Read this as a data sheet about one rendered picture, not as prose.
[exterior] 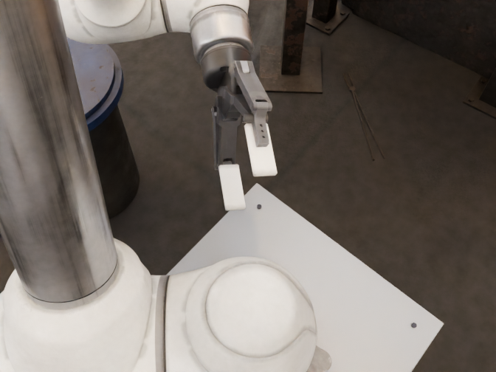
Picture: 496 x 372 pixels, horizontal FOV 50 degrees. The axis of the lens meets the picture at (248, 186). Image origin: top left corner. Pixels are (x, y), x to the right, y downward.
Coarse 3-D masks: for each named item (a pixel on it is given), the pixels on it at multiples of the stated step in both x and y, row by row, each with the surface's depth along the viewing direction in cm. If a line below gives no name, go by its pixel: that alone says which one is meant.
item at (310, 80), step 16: (288, 0) 147; (304, 0) 146; (288, 16) 151; (304, 16) 151; (288, 32) 156; (304, 32) 156; (272, 48) 177; (288, 48) 161; (304, 48) 177; (272, 64) 173; (288, 64) 167; (304, 64) 173; (320, 64) 173; (272, 80) 170; (288, 80) 170; (304, 80) 170; (320, 80) 170
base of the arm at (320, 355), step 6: (318, 348) 80; (318, 354) 79; (324, 354) 80; (312, 360) 79; (318, 360) 79; (324, 360) 79; (330, 360) 79; (312, 366) 78; (318, 366) 79; (324, 366) 79; (330, 366) 79
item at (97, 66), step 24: (72, 48) 118; (96, 48) 118; (96, 72) 114; (120, 72) 116; (96, 96) 111; (120, 96) 115; (96, 120) 110; (120, 120) 128; (96, 144) 120; (120, 144) 129; (120, 168) 133; (120, 192) 139
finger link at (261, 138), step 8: (264, 104) 66; (256, 112) 66; (264, 112) 66; (256, 120) 67; (264, 120) 67; (256, 128) 66; (264, 128) 67; (256, 136) 66; (264, 136) 66; (256, 144) 66; (264, 144) 66
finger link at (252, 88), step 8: (240, 64) 71; (248, 64) 71; (240, 72) 70; (240, 80) 69; (248, 80) 69; (256, 80) 69; (248, 88) 68; (256, 88) 68; (248, 96) 67; (256, 96) 67; (264, 96) 67; (248, 104) 67; (256, 104) 65
